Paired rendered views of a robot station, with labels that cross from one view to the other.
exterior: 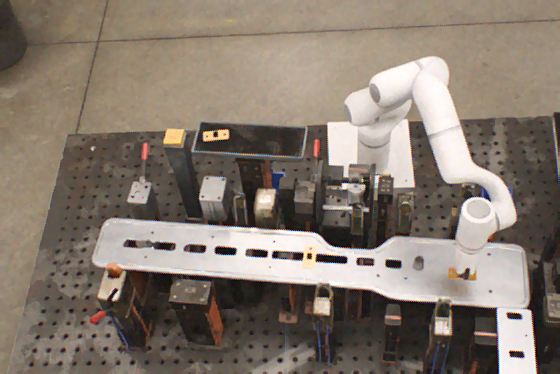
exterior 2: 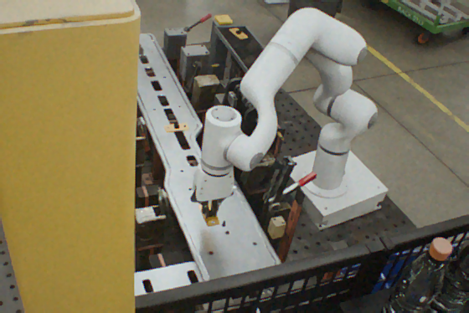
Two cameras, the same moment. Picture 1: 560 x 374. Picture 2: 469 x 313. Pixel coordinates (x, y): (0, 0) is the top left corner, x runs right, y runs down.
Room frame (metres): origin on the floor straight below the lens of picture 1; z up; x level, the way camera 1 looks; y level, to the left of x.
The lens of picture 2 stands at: (0.39, -1.32, 2.13)
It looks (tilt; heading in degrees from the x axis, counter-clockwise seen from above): 39 degrees down; 49
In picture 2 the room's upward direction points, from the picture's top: 10 degrees clockwise
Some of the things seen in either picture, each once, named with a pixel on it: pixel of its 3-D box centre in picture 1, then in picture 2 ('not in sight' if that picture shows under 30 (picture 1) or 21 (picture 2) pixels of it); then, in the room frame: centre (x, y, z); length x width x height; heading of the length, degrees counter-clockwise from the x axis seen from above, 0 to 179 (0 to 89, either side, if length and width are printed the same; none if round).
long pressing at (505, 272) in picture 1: (303, 259); (172, 125); (1.20, -0.04, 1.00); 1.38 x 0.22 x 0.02; 77
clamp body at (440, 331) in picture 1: (436, 346); (147, 252); (0.91, -0.41, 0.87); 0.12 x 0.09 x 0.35; 167
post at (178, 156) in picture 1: (186, 178); (216, 67); (1.64, 0.34, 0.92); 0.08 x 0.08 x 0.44; 77
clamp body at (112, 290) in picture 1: (126, 311); not in sight; (1.15, 0.56, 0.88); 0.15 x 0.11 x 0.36; 167
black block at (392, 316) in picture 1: (391, 336); (146, 224); (0.97, -0.28, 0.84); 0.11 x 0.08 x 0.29; 167
